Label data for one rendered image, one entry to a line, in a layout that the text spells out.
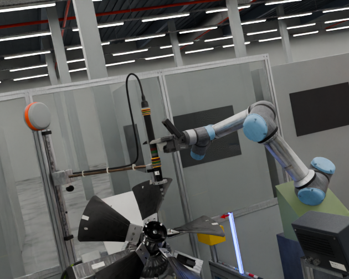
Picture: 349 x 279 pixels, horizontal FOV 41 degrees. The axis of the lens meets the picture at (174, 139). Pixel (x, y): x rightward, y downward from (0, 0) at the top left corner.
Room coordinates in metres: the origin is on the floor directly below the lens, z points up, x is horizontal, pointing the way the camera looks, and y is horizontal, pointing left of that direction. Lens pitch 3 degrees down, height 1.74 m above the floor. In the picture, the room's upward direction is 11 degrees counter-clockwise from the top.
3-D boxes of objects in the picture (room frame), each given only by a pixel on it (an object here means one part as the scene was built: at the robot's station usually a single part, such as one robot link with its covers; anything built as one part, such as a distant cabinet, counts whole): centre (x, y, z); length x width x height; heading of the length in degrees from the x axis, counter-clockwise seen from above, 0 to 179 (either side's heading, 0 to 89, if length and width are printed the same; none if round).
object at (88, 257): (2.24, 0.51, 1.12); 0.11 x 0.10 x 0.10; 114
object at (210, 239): (2.65, -0.10, 1.02); 0.16 x 0.10 x 0.11; 24
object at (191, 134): (2.30, -0.07, 1.62); 0.08 x 0.05 x 0.08; 24
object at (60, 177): (2.55, 0.65, 1.52); 0.10 x 0.07 x 0.08; 59
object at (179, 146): (2.26, 0.00, 1.61); 0.12 x 0.08 x 0.09; 114
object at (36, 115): (2.60, 0.73, 1.88); 0.17 x 0.15 x 0.16; 114
